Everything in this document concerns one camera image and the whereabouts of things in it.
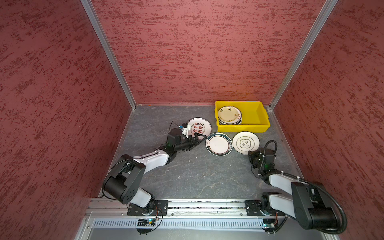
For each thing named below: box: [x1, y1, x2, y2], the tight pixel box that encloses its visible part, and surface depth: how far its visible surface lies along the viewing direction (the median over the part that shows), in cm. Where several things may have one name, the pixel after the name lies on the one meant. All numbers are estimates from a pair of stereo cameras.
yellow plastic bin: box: [214, 101, 271, 133], surface depth 112 cm
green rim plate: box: [205, 132, 233, 157], surface depth 100 cm
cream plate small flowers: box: [218, 106, 242, 124], surface depth 110 cm
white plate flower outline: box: [232, 131, 261, 155], surface depth 99 cm
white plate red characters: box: [186, 117, 213, 136], surface depth 109 cm
